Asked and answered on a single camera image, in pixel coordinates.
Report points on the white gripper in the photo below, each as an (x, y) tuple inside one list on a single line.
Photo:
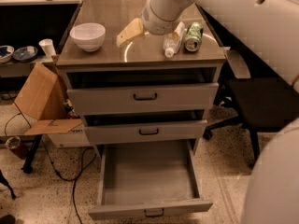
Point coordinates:
[(154, 22)]

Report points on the clear plastic water bottle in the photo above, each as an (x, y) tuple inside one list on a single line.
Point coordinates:
[(168, 45)]

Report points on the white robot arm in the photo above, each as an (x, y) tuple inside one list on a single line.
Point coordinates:
[(270, 29)]

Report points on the grey drawer cabinet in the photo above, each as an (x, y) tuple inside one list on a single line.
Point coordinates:
[(138, 64)]

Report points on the grey top drawer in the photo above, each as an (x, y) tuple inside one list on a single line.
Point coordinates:
[(125, 100)]

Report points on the grey drawer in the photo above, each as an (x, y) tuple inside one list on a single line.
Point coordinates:
[(151, 179), (125, 100), (162, 131)]

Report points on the grey middle drawer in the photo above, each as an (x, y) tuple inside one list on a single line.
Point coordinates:
[(162, 131)]

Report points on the grey bottom drawer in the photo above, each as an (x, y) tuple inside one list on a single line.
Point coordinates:
[(151, 179)]

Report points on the green soda can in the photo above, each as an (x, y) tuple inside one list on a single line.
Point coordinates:
[(193, 37)]

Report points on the white ceramic bowl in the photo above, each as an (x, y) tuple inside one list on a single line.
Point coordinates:
[(88, 36)]

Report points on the white paper cup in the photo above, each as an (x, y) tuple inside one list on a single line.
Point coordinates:
[(47, 47)]

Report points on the black office chair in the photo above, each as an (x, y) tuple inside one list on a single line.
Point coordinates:
[(262, 104)]

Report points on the open cardboard box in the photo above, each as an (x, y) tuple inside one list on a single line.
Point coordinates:
[(42, 98)]

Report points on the blue patterned bowl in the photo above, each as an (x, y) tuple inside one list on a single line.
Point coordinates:
[(25, 54)]

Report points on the white blue bowl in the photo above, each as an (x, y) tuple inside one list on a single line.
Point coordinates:
[(6, 53)]

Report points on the brown cup on floor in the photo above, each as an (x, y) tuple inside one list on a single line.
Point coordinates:
[(17, 147)]

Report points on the black stand leg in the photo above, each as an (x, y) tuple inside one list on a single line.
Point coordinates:
[(27, 167)]

